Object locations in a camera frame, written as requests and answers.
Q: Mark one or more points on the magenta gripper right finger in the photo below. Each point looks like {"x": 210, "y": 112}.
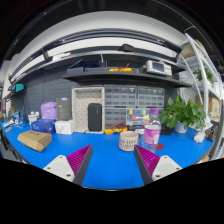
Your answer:
{"x": 153, "y": 167}

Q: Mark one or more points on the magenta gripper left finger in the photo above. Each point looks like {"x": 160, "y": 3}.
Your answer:
{"x": 72, "y": 167}

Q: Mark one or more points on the red round coaster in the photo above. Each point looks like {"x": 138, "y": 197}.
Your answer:
{"x": 160, "y": 146}

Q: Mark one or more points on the beige ceramic mug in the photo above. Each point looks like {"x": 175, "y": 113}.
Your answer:
{"x": 128, "y": 139}

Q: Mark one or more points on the clear bottle with pink label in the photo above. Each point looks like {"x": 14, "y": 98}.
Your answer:
{"x": 152, "y": 131}

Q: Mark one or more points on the white small box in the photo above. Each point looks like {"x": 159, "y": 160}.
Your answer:
{"x": 64, "y": 127}

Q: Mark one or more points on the brown cardboard box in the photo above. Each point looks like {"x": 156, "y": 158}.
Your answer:
{"x": 37, "y": 141}

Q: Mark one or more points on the blue cardboard box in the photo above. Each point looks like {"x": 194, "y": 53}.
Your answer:
{"x": 44, "y": 125}

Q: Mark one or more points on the yellow tool on table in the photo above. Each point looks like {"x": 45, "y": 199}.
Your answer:
{"x": 116, "y": 128}

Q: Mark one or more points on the clear compartment parts box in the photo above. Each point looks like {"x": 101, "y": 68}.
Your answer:
{"x": 137, "y": 116}

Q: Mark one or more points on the white power adapter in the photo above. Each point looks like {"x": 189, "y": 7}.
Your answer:
{"x": 199, "y": 137}

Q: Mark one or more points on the green potted plant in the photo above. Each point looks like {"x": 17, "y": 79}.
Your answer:
{"x": 186, "y": 112}

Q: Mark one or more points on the black rectangular speaker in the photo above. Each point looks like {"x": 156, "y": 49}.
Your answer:
{"x": 95, "y": 117}

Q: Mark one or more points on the dark grey tall box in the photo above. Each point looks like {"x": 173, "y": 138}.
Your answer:
{"x": 64, "y": 109}

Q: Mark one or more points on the purple plastic bag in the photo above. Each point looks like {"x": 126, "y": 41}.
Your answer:
{"x": 49, "y": 110}

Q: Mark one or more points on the grey drawer organizer cabinet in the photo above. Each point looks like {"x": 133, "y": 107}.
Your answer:
{"x": 118, "y": 98}

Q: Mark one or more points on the white pegboard tray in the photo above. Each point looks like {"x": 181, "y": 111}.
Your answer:
{"x": 82, "y": 97}

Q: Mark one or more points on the white oscilloscope on shelf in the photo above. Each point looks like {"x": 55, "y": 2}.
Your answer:
{"x": 158, "y": 68}

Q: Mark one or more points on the yellow tool on shelf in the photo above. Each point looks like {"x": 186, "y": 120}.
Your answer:
{"x": 120, "y": 70}

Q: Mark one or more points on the white metal rack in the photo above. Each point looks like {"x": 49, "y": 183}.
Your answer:
{"x": 203, "y": 76}

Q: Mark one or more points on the black wall shelf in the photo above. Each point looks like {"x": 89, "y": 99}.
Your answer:
{"x": 125, "y": 77}

